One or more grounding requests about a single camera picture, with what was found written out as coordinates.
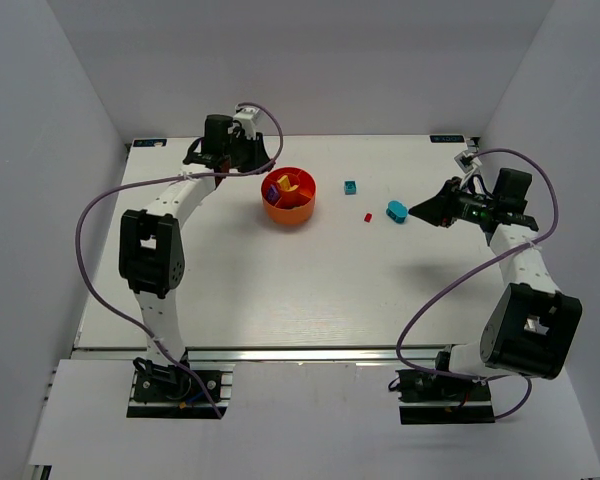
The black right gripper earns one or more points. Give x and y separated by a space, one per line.
450 202

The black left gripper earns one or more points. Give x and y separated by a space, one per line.
253 151

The teal rounded lego brick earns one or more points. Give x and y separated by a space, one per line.
397 211

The yellow 2x3 lego brick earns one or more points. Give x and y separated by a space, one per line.
287 183

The purple 2x2 lego brick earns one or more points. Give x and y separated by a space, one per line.
272 195

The teal square lego brick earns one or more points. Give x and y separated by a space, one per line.
350 187

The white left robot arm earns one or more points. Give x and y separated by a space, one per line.
151 253

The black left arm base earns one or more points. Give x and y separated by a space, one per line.
166 392

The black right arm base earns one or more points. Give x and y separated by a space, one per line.
434 399

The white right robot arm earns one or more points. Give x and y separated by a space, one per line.
533 324

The orange round divided container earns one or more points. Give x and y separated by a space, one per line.
295 208

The blue label top right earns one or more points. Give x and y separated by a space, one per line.
446 138

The blue label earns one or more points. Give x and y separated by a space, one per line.
149 143
446 138

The blue label top left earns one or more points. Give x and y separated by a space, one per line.
149 143

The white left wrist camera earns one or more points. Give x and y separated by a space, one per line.
247 118

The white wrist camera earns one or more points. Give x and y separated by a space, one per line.
470 165
247 118

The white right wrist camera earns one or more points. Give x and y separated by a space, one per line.
470 165

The aluminium front table rail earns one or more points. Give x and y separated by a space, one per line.
252 354

